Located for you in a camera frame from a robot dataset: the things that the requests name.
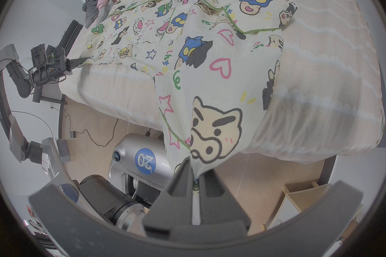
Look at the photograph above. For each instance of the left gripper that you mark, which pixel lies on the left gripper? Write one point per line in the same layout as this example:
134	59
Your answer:
60	68

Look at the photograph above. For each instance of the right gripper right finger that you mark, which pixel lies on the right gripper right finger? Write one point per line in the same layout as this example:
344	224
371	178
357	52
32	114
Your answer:
217	204

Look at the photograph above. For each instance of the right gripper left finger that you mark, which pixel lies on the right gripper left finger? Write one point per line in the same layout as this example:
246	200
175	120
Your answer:
175	204

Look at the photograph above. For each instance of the white printed pyjama top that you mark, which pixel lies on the white printed pyjama top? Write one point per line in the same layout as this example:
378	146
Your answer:
211	84

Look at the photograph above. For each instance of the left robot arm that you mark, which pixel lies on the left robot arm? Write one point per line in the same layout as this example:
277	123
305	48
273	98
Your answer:
22	81

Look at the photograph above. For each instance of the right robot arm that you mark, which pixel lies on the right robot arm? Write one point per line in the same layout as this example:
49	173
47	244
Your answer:
99	192

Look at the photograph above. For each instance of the pale wooden shelf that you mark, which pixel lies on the pale wooden shelf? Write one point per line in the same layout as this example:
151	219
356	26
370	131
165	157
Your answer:
301	192

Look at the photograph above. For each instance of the bed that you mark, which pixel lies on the bed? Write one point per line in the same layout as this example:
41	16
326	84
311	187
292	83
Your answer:
331	54

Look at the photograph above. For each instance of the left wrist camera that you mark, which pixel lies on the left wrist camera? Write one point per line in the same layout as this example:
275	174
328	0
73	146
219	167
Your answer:
58	54

